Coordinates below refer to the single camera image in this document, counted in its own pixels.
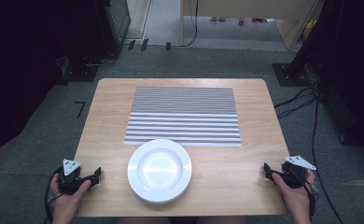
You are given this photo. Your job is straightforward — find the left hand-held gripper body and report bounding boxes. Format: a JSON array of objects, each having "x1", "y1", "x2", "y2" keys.
[{"x1": 56, "y1": 158, "x2": 93, "y2": 196}]

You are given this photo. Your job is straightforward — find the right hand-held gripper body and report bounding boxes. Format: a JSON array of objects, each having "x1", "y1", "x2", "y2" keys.
[{"x1": 274, "y1": 154, "x2": 317, "y2": 189}]

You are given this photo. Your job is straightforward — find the person's left hand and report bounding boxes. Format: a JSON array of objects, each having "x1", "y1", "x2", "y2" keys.
[{"x1": 49, "y1": 173, "x2": 92, "y2": 219}]

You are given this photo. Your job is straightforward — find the person's right hand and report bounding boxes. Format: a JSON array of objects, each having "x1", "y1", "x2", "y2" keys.
[{"x1": 271, "y1": 168, "x2": 316, "y2": 217}]

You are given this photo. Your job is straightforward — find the white round plate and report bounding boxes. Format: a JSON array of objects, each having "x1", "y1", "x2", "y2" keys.
[{"x1": 127, "y1": 138, "x2": 193, "y2": 205}]

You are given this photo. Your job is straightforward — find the black angled tape mark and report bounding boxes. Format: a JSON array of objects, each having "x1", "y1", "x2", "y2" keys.
[{"x1": 74, "y1": 100, "x2": 87, "y2": 119}]

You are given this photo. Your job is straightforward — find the black stand base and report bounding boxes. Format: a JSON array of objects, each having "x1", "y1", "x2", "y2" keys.
[
  {"x1": 272, "y1": 62, "x2": 315, "y2": 87},
  {"x1": 56, "y1": 55, "x2": 119, "y2": 86}
]

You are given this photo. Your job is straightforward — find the grey striped placemat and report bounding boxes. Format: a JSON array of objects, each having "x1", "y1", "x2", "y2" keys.
[{"x1": 123, "y1": 86, "x2": 243, "y2": 148}]

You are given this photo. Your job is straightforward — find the dark curtain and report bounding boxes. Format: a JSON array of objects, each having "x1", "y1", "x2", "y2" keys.
[
  {"x1": 0, "y1": 0, "x2": 109, "y2": 166},
  {"x1": 290, "y1": 0, "x2": 364, "y2": 160}
]

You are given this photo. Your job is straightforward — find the red shoes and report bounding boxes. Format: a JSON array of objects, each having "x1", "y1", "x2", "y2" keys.
[{"x1": 238, "y1": 16, "x2": 269, "y2": 26}]

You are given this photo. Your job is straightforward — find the black cabinet with glass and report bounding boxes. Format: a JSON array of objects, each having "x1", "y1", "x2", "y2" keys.
[{"x1": 94, "y1": 0, "x2": 133, "y2": 58}]

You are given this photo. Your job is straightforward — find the light wooden desk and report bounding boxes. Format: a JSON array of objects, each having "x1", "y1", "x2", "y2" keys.
[{"x1": 179, "y1": 0, "x2": 325, "y2": 51}]

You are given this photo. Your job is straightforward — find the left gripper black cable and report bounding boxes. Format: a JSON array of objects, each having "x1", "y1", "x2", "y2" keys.
[{"x1": 44, "y1": 167, "x2": 64, "y2": 224}]

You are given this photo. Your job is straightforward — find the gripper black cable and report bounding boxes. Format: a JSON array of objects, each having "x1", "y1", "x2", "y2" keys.
[
  {"x1": 303, "y1": 177, "x2": 319, "y2": 222},
  {"x1": 44, "y1": 167, "x2": 64, "y2": 224}
]

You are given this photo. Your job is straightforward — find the long black floor cable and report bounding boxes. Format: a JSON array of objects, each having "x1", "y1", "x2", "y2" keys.
[{"x1": 310, "y1": 92, "x2": 345, "y2": 224}]

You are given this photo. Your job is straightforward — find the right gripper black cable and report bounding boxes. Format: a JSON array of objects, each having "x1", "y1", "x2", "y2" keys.
[{"x1": 303, "y1": 177, "x2": 319, "y2": 222}]

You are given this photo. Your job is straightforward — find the black floor cable bundle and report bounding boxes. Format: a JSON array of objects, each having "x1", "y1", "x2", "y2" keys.
[{"x1": 273, "y1": 52, "x2": 326, "y2": 120}]

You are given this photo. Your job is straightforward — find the yellow cable coil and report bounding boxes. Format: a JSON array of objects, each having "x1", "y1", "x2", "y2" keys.
[{"x1": 301, "y1": 18, "x2": 318, "y2": 43}]

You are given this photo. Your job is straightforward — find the black hanging cable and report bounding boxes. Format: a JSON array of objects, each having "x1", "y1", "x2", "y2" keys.
[{"x1": 180, "y1": 0, "x2": 201, "y2": 49}]

